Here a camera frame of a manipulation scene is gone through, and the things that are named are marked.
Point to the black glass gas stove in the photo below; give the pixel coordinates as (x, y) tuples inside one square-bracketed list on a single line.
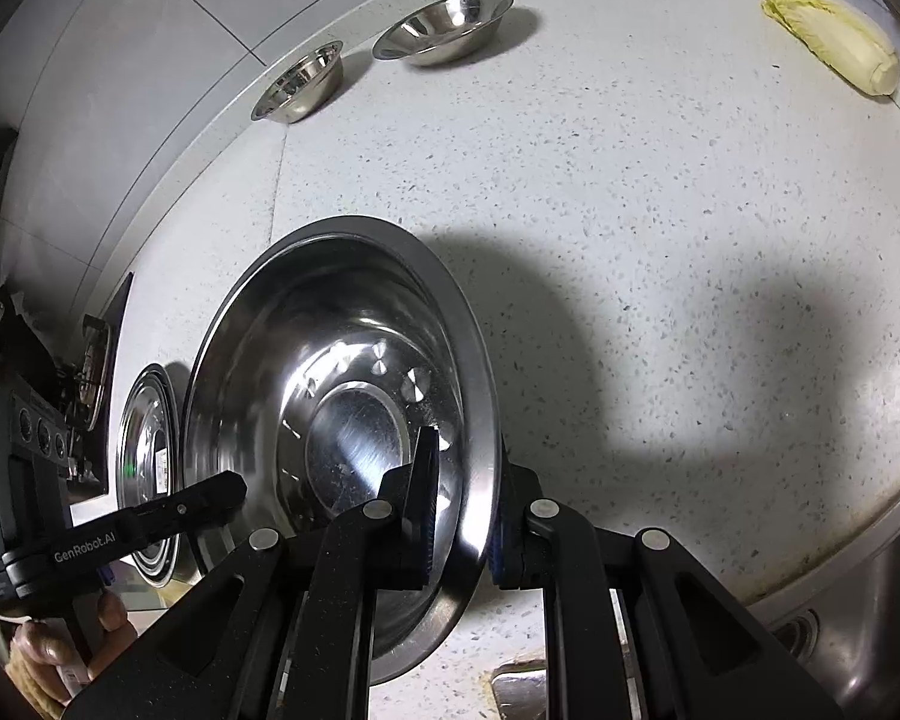
[(116, 330)]

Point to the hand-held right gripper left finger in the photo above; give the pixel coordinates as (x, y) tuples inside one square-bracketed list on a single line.
[(425, 510)]

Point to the napa cabbage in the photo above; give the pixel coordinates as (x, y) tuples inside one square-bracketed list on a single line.
[(832, 37)]

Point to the person's left hand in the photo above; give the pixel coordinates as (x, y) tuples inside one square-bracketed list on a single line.
[(45, 652)]

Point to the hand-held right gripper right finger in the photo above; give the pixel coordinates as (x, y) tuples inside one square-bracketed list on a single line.
[(510, 547)]

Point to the person's left forearm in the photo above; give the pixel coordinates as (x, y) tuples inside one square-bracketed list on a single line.
[(34, 697)]

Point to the steel sink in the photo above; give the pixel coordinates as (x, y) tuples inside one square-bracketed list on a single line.
[(870, 652)]

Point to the small steel bowl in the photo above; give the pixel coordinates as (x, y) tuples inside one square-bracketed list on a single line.
[(442, 30), (300, 86)]

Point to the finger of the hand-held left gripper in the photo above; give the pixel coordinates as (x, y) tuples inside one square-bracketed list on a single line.
[(195, 499)]

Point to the small labelled steel plate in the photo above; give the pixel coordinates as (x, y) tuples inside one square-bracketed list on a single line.
[(146, 435)]

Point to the large steel bowl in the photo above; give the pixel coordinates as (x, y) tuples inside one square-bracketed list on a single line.
[(270, 360)]

